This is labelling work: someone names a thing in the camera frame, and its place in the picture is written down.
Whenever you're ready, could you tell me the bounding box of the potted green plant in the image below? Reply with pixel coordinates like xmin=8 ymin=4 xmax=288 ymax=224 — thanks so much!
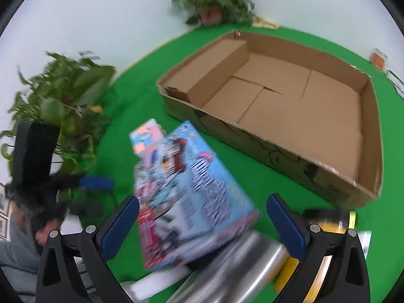
xmin=171 ymin=0 xmax=256 ymax=27
xmin=1 ymin=52 xmax=116 ymax=173

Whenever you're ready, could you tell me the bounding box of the open cardboard tray box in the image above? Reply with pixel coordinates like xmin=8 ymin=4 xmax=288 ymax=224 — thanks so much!
xmin=157 ymin=30 xmax=384 ymax=209

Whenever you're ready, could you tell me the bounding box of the yellow banana peel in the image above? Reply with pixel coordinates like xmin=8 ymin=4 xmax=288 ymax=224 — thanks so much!
xmin=251 ymin=16 xmax=279 ymax=30

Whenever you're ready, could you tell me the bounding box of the green table cloth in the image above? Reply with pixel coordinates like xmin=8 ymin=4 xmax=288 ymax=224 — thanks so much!
xmin=93 ymin=25 xmax=403 ymax=302

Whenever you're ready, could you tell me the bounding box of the silver metal cylinder can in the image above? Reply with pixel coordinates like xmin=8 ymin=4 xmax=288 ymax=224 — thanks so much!
xmin=168 ymin=231 xmax=289 ymax=302

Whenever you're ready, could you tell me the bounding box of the person's left hand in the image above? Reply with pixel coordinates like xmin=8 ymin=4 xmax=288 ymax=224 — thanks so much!
xmin=12 ymin=207 xmax=62 ymax=247

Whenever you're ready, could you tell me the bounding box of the small orange box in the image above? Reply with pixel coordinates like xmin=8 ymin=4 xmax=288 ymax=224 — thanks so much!
xmin=369 ymin=48 xmax=388 ymax=71

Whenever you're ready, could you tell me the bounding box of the colourful toy box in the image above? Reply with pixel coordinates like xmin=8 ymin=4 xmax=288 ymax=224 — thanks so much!
xmin=130 ymin=118 xmax=260 ymax=270

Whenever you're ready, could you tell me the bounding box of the near potted green plant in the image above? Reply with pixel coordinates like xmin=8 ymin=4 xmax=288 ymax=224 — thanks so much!
xmin=1 ymin=52 xmax=116 ymax=173

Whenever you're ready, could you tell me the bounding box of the far potted green plant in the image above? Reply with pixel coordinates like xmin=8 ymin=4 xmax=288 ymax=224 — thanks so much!
xmin=171 ymin=0 xmax=256 ymax=27

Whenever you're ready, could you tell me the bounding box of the white handheld fan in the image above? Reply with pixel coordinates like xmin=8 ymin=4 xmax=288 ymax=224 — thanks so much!
xmin=120 ymin=265 xmax=192 ymax=302

